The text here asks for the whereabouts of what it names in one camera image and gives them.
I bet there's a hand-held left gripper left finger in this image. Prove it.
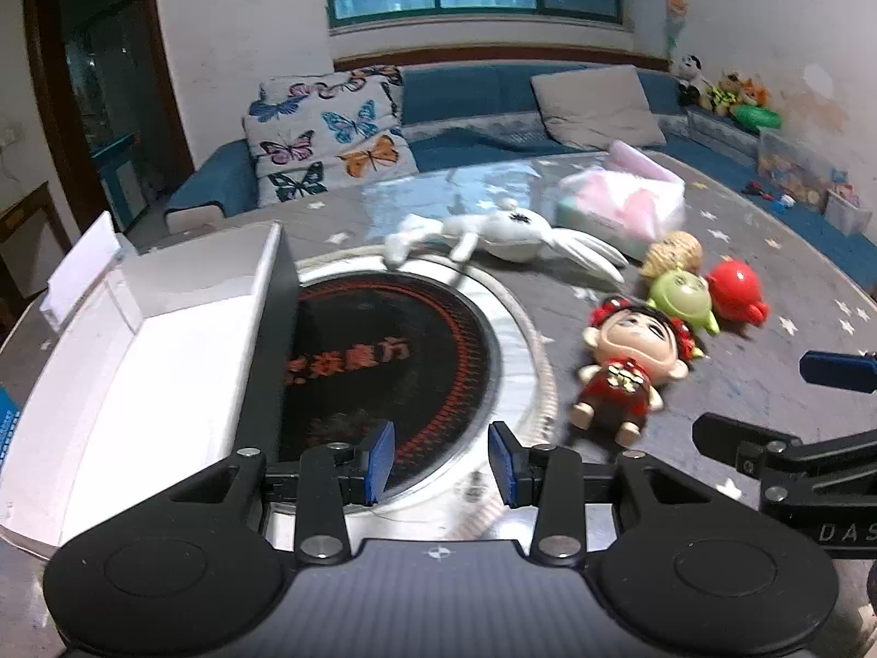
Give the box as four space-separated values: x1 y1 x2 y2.
168 420 397 559

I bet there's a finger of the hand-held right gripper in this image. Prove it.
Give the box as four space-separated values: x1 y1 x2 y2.
799 349 877 395
692 412 877 515

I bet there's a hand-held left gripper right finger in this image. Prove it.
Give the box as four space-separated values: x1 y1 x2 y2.
488 421 714 559

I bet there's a red round toy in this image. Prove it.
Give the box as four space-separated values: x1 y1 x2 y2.
705 257 772 328

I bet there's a doll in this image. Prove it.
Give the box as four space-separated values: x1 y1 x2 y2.
572 294 707 450

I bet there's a green round toy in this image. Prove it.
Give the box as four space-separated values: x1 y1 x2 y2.
647 269 722 337

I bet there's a beige fuzzy toy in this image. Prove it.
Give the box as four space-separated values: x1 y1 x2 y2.
640 231 704 280

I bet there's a white cardboard box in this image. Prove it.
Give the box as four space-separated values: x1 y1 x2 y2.
0 211 303 559

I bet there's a round black induction cooktop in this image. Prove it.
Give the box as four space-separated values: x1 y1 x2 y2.
277 250 556 542

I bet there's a small clear box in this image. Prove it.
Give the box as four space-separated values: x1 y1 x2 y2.
825 185 874 237

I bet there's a clear storage box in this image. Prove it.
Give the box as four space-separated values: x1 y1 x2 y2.
757 130 851 213

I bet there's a white rabbit plush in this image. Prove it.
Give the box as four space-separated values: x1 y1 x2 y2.
382 196 628 285

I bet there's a green inflatable toy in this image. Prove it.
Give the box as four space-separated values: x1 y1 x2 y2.
730 103 782 131

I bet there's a pink tissue pack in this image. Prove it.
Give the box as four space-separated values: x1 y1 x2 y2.
554 139 688 244

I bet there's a yellow black plush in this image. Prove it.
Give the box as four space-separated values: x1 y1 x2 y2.
705 72 744 117

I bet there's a panda plush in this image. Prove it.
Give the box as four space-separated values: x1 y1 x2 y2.
670 51 714 109

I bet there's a butterfly print pillow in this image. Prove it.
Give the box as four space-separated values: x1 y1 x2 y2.
242 65 420 205

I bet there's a grey pillow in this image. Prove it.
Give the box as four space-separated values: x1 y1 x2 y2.
531 65 668 152

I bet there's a blue tissue box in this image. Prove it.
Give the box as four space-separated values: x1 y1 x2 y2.
0 384 21 474

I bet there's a blue sofa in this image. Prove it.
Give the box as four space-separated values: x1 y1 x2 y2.
164 58 877 254

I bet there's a wrapped flower bouquet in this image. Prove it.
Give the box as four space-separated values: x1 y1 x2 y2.
661 0 690 59

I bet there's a wooden cabinet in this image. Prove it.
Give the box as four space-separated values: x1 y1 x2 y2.
0 181 73 330

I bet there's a dark wooden door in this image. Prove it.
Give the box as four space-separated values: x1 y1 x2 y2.
24 0 196 234

